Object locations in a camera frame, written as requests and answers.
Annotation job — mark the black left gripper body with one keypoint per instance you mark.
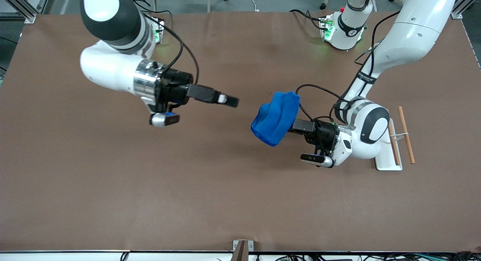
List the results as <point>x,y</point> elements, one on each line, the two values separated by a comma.
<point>325,134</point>

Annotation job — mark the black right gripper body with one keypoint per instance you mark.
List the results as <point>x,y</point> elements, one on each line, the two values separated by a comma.
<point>176,86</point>

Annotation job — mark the blue cloth towel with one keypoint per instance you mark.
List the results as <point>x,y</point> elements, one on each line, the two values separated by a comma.
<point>274,122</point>

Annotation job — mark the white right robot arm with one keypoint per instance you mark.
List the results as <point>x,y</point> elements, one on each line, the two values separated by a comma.
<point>109,12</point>

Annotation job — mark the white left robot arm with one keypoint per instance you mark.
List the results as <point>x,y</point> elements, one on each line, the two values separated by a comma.
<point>413,28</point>

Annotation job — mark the white towel rack wooden rods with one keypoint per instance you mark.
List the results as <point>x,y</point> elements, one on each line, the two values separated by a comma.
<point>387,165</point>

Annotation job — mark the grey metal mounting bracket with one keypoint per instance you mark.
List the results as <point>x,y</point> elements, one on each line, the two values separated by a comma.
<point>251,246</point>

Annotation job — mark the brown camera mount post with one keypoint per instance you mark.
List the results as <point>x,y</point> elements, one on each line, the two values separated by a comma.
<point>239,253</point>

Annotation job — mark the aluminium frame post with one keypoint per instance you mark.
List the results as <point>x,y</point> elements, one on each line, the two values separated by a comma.
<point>460,9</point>
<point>22,11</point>

